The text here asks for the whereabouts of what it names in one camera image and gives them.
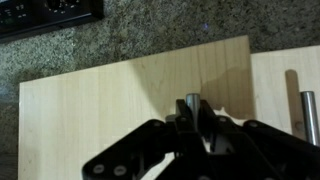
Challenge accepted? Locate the steel bar door handle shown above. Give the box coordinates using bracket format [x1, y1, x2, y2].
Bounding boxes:
[299, 90, 320, 147]

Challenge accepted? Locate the light wood cabinet door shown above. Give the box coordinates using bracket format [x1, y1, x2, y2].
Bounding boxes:
[249, 44, 320, 148]
[18, 34, 256, 180]

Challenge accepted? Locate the black electric stove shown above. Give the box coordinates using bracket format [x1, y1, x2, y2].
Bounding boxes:
[0, 0, 105, 44]

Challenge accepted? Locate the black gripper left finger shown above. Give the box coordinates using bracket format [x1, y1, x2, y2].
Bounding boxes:
[82, 99, 204, 180]

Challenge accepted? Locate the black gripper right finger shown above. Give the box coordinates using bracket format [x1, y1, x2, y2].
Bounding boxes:
[199, 99, 320, 180]

